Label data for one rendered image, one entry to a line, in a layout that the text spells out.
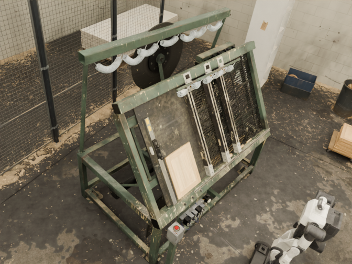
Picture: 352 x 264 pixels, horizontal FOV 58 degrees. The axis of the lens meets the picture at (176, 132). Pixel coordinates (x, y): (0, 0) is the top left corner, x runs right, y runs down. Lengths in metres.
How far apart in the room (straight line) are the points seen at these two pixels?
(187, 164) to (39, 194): 2.15
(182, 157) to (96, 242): 1.53
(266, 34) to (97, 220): 4.60
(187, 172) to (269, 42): 3.93
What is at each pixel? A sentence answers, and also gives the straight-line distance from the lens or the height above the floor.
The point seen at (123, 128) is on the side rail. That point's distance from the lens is 2.77.
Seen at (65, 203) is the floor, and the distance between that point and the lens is 4.45.
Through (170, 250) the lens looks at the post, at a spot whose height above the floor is 0.57.
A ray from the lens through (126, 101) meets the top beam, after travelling 2.73.
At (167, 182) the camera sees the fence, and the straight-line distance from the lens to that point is 3.16.
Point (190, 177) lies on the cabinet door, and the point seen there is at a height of 0.99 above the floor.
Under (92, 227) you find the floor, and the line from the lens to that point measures 4.20.
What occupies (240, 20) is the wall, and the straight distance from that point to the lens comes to 8.27.
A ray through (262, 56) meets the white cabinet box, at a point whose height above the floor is 0.78.
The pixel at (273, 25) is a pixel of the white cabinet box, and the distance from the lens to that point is 6.54.
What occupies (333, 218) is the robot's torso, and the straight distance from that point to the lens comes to 3.14.
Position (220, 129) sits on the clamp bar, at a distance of 3.65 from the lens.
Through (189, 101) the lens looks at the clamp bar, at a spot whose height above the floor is 1.67.
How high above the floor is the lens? 3.53
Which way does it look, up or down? 40 degrees down
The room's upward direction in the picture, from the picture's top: 9 degrees clockwise
